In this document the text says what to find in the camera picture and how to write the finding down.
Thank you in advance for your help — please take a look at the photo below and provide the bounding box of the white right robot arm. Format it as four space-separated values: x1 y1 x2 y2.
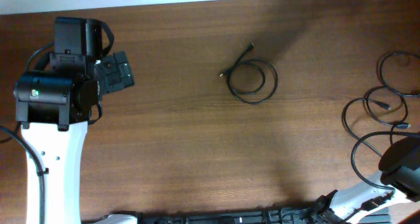
311 137 419 223

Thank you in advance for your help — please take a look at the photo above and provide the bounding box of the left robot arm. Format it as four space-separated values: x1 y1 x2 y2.
14 17 135 223

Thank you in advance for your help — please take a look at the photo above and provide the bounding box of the black cable bundle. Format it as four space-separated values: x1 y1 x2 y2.
219 42 279 105

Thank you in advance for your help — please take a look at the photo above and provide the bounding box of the black cable with USB plug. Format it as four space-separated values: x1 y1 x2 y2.
341 97 392 159

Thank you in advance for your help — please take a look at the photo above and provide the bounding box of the black left camera cable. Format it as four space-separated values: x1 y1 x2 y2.
0 43 55 224

